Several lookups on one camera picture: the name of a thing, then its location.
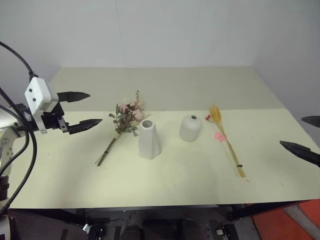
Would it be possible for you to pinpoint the black camera cable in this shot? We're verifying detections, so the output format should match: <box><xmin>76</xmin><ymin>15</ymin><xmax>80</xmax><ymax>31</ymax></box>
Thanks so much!
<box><xmin>0</xmin><ymin>40</ymin><xmax>39</xmax><ymax>79</ymax></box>

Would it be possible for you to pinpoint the pink rose bouquet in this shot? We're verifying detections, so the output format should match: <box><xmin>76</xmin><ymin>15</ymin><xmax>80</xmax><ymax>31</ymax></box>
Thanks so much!
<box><xmin>94</xmin><ymin>88</ymin><xmax>149</xmax><ymax>167</ymax></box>

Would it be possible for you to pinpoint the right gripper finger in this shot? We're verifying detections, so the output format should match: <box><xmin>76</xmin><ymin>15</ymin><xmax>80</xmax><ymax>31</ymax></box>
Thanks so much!
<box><xmin>300</xmin><ymin>115</ymin><xmax>320</xmax><ymax>124</ymax></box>
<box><xmin>279</xmin><ymin>140</ymin><xmax>320</xmax><ymax>168</ymax></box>

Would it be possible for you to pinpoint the black looping arm cable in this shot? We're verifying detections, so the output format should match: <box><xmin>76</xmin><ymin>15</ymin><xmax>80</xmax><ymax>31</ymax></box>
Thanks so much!
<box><xmin>0</xmin><ymin>86</ymin><xmax>39</xmax><ymax>218</ymax></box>

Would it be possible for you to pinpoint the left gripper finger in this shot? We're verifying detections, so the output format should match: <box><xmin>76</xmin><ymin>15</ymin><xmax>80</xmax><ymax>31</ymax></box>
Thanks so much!
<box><xmin>66</xmin><ymin>118</ymin><xmax>104</xmax><ymax>136</ymax></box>
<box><xmin>56</xmin><ymin>91</ymin><xmax>91</xmax><ymax>104</ymax></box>

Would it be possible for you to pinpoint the round white vase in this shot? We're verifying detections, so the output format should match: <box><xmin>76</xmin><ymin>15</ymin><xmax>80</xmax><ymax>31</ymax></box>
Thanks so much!
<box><xmin>178</xmin><ymin>114</ymin><xmax>203</xmax><ymax>143</ymax></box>

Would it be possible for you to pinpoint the orange floor mat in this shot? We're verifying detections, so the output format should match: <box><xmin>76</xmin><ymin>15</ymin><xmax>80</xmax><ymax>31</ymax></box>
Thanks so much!
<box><xmin>251</xmin><ymin>199</ymin><xmax>320</xmax><ymax>240</ymax></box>

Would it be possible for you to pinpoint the yellow wheat bouquet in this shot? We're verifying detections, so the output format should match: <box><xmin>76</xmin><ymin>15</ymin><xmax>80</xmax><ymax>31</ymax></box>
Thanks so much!
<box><xmin>205</xmin><ymin>104</ymin><xmax>251</xmax><ymax>183</ymax></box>

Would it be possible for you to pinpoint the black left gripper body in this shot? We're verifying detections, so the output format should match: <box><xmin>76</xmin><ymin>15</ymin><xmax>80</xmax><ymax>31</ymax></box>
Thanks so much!
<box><xmin>41</xmin><ymin>101</ymin><xmax>71</xmax><ymax>136</ymax></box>

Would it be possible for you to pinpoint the tall white faceted vase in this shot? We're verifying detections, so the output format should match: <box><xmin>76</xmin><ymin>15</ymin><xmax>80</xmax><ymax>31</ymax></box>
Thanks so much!
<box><xmin>138</xmin><ymin>119</ymin><xmax>162</xmax><ymax>160</ymax></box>

